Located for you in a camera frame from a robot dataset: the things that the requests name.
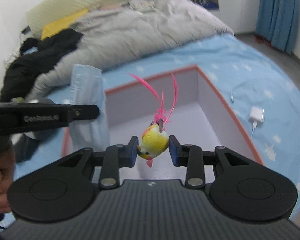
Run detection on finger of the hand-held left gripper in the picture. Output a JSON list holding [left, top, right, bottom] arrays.
[[65, 104, 100, 124]]

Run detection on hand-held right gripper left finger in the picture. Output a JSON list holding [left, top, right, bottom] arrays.
[[57, 135, 140, 190]]

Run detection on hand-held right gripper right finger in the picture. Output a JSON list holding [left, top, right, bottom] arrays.
[[169, 134, 251, 190]]

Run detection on yellow bird toy pink feathers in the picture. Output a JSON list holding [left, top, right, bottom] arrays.
[[128, 72, 178, 168]]

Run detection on blue face mask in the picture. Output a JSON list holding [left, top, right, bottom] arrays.
[[69, 64, 110, 150]]

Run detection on orange cardboard box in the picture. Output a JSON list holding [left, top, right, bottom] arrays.
[[61, 64, 265, 167]]

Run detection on person's left hand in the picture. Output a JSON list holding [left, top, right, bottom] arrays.
[[0, 144, 17, 213]]

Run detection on grey penguin plush toy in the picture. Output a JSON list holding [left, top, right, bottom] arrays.
[[11, 97, 70, 163]]

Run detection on black garment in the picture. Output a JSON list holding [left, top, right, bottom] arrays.
[[0, 29, 83, 103]]

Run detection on white crumpled cloth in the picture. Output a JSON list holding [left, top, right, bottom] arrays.
[[4, 51, 22, 69]]

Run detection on black cloth bundle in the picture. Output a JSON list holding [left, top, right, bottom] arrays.
[[20, 37, 43, 53]]

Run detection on yellow pillow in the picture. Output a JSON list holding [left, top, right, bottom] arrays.
[[41, 8, 89, 40]]

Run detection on white power adapter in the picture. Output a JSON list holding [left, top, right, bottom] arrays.
[[248, 106, 265, 123]]

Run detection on light grey duvet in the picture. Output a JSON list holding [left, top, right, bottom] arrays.
[[31, 0, 235, 98]]

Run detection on blue printed bedsheet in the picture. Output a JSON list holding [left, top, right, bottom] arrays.
[[12, 34, 300, 220]]

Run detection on white wardrobe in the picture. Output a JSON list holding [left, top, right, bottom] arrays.
[[167, 0, 262, 34]]

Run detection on blue curtain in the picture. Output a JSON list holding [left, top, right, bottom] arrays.
[[255, 0, 300, 55]]

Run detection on white charging cable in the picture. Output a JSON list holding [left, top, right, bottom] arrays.
[[230, 81, 257, 140]]

